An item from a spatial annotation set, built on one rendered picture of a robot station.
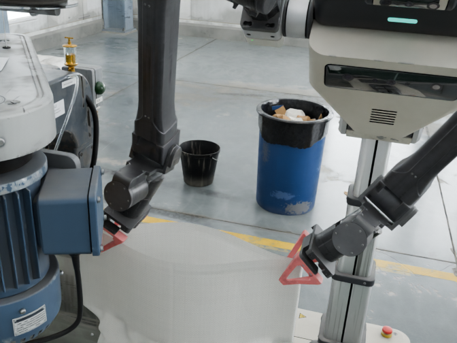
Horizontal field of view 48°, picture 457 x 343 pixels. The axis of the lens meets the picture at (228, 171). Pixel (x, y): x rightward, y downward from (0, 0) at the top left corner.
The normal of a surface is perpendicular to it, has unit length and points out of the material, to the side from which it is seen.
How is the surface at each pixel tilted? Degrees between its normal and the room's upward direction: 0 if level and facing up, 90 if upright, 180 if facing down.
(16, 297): 0
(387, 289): 0
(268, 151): 92
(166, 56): 105
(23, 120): 91
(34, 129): 90
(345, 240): 76
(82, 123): 90
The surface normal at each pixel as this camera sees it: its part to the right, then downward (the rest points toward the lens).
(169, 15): 0.84, 0.47
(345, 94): -0.24, 0.88
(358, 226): -0.43, 0.12
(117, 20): -0.27, 0.38
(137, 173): 0.27, -0.83
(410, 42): -0.14, -0.45
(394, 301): 0.05, -0.91
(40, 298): 0.88, 0.25
